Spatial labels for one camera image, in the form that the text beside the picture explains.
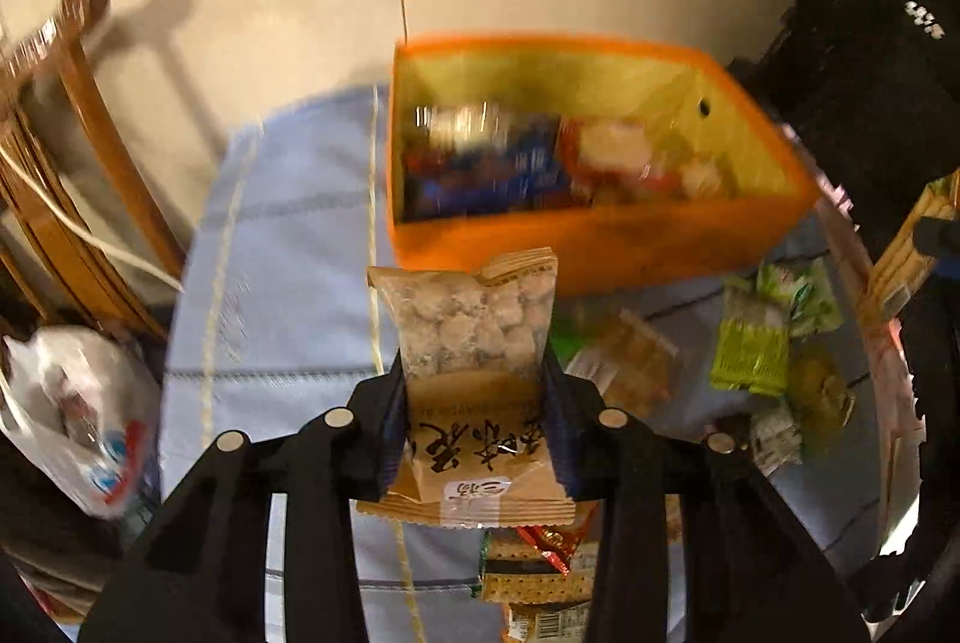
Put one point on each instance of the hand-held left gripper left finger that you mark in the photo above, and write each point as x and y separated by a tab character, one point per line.
394	425

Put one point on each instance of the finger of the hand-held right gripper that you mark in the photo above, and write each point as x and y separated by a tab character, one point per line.
937	236

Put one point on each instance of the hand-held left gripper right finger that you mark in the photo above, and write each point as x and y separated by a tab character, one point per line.
559	418

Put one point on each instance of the yellow cake packet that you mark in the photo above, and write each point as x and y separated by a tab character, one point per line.
896	268

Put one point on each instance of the brown puffed snack packet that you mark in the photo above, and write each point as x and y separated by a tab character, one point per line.
465	343

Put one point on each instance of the orange cardboard box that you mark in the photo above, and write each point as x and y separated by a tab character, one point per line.
600	238

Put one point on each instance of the dark blue snack packet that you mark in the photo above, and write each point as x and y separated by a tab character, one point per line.
465	189

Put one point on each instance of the orange cracker packet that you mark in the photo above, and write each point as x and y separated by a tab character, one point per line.
611	151

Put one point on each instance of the blue cookie packet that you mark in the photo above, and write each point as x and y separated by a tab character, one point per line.
465	125

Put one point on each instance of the clear cracker packet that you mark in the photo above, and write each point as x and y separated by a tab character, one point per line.
630	358

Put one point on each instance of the yellow-green snack packet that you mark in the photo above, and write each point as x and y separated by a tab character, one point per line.
821	388

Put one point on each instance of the red snack packet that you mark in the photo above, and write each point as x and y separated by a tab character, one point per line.
555	542

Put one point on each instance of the green and white snack packet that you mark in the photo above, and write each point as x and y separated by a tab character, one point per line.
802	301

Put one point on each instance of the white ball snack packet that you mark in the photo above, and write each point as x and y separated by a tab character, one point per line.
776	437

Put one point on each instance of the green striped cracker packet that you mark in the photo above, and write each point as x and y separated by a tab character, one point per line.
525	583

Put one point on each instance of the blue checked cloth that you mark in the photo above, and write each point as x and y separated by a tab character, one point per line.
285	283

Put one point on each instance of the white label snack packet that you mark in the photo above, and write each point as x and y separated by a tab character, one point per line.
547	624

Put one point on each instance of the white plastic bag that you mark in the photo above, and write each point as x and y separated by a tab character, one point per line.
52	388

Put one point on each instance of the brown carved wooden chair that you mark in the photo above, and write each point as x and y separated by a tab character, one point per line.
90	110

